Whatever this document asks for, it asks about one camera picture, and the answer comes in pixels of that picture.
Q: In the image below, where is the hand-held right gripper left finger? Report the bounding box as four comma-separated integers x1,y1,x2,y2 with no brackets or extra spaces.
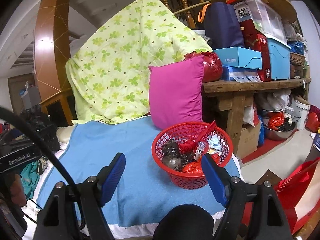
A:
32,152,127,240

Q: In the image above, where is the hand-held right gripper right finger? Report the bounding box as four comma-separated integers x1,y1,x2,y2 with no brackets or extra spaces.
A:
201,154,293,240

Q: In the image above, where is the red plastic basket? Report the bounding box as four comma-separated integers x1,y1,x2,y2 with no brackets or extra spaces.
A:
152,122,234,190

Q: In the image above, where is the red plastic bag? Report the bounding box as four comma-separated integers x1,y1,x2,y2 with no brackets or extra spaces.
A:
268,112,286,129
181,160,205,175

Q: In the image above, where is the light blue cloth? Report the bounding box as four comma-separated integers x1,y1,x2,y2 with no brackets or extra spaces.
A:
208,134,224,152

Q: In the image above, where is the red ribbon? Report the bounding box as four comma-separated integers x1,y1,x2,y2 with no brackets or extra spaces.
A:
179,120,217,155

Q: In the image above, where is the grey black plastic bag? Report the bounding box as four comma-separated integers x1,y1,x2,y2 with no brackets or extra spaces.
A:
161,140,192,172

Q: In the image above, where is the person's left hand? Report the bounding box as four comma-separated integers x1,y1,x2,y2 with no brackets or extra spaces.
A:
6,173,27,207

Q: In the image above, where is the green jacket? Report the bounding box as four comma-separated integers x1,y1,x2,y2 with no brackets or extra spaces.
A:
19,160,42,200

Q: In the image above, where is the dark patterned garment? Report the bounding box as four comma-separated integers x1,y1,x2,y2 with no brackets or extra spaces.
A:
37,156,49,175

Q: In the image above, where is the blue blanket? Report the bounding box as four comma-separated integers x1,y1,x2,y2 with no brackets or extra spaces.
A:
35,116,242,228

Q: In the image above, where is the black puffer jacket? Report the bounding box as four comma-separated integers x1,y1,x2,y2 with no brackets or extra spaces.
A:
20,105,60,153

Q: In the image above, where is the cream cushion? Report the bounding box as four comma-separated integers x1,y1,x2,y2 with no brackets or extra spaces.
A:
56,126,75,143

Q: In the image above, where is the brown cardboard box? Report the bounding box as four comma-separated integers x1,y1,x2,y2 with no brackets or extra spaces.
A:
236,121,262,158

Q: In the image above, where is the red floor mat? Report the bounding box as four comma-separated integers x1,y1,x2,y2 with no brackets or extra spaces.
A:
241,129,304,164

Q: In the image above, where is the grey box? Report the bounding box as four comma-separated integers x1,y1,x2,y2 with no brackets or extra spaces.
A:
21,86,42,110

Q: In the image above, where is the wooden cabinet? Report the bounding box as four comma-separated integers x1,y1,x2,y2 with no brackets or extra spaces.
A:
40,87,75,128

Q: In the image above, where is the brown wooden door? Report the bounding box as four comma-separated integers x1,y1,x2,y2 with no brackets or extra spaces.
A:
7,74,35,110

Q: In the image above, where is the metal bowl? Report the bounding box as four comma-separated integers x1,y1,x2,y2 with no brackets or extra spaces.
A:
261,121,298,141

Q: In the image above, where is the red paper shopping bag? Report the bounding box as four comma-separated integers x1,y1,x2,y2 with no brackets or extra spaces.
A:
244,157,320,235

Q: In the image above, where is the pink pillow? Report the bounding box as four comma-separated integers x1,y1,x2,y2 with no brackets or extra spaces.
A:
148,55,205,130

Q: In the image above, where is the white plastic bag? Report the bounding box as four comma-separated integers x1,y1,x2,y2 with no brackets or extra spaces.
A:
266,90,293,112

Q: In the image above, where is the blue white packet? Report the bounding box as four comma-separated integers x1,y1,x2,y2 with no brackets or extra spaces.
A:
221,66,260,83

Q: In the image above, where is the shiny red bag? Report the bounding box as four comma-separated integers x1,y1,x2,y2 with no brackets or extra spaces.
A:
184,51,223,83

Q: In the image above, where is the green clover print quilt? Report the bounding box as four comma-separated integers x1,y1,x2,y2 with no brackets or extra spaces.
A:
65,0,213,125

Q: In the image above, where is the white bucket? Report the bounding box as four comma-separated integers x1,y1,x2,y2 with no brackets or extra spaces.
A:
293,99,312,130

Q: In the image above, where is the red sack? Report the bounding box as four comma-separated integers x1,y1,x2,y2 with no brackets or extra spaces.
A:
305,104,320,133

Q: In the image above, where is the blue cardboard box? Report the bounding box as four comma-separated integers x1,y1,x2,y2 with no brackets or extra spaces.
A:
213,47,263,70

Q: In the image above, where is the tall red box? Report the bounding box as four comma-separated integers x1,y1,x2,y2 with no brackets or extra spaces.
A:
239,20,273,82

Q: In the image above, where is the light blue plastic storage box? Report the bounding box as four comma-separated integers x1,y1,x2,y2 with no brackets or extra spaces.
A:
266,36,292,80

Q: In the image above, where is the wicker basket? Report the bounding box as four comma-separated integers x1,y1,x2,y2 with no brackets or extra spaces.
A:
289,52,307,66

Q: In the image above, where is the clear plastic storage bin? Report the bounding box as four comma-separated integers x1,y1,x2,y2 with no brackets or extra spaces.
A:
234,0,287,43

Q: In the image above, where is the wooden stair railing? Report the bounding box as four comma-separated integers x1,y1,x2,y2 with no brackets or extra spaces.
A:
135,0,225,29

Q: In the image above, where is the round wooden tabletop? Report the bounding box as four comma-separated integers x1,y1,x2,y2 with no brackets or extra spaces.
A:
209,0,297,23

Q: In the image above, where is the black cable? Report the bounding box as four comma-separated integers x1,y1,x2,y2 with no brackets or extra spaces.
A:
0,106,87,233

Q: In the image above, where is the navy bag with orange handle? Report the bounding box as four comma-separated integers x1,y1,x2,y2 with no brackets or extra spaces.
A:
198,2,245,50

